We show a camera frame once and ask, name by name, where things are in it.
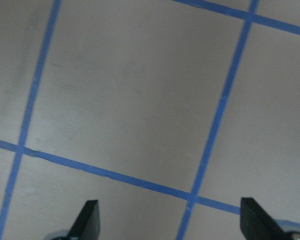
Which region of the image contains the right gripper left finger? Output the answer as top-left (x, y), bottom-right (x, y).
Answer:
top-left (66, 200), bottom-right (101, 240)

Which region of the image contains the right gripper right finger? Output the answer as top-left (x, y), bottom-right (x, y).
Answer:
top-left (240, 197), bottom-right (290, 240)

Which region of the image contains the brown paper table mat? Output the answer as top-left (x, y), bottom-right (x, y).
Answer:
top-left (0, 0), bottom-right (300, 240)

